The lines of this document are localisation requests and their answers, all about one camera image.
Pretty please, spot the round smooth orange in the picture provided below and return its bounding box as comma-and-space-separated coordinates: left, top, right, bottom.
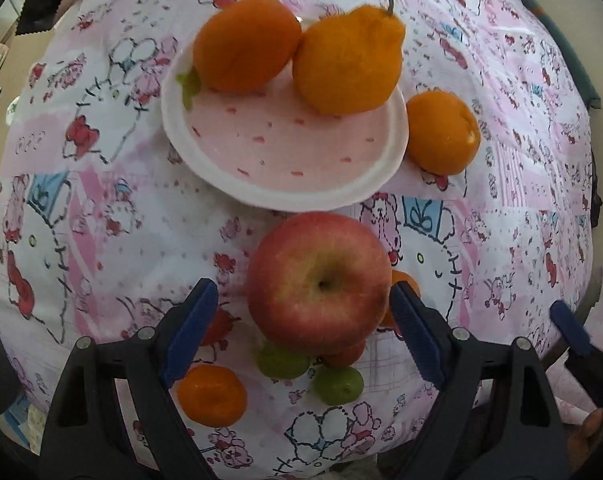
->
192, 0, 303, 93

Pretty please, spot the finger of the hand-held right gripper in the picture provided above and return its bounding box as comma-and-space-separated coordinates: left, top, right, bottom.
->
550, 300, 603, 409

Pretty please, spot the red apple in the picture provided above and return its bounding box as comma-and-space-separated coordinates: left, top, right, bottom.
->
246, 211, 393, 353

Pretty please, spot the black strap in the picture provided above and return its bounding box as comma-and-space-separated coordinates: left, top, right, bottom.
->
587, 150, 603, 231

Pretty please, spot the dark green bed frame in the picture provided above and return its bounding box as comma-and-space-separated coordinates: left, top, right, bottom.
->
505, 0, 603, 111

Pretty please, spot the bumpy orange with stem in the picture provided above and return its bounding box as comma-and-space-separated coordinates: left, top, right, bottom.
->
292, 0, 407, 117

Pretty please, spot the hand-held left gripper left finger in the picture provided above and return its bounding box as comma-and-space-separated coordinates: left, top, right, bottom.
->
40, 278, 219, 480

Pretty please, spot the orange with pale navel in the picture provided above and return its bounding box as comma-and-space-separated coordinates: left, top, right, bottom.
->
405, 90, 482, 176

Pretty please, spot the pink cartoon printed blanket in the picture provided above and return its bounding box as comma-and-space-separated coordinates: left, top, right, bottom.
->
0, 0, 595, 477

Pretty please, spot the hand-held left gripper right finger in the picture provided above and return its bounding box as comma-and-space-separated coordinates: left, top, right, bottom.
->
379, 281, 571, 480

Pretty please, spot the small mandarin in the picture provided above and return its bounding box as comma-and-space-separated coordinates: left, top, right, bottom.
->
175, 364, 248, 427
380, 270, 422, 331

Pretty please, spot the red cherry tomato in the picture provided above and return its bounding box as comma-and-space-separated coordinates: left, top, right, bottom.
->
198, 307, 234, 347
321, 340, 367, 368

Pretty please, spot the white and pink plate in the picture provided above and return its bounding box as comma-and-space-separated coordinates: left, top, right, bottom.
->
160, 15, 409, 212

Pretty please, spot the small green fruit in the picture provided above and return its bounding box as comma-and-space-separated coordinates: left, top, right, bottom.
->
256, 342, 312, 380
310, 365, 365, 405

